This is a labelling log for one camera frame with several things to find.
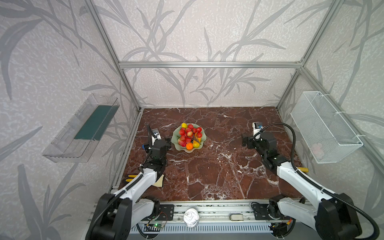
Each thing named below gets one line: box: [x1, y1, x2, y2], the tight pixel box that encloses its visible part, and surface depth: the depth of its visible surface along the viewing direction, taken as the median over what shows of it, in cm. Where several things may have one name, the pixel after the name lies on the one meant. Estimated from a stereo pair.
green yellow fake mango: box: [193, 140, 200, 148], surface depth 96 cm
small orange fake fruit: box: [186, 142, 194, 151], surface depth 96 cm
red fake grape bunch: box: [178, 124, 203, 148], surface depth 96 cm
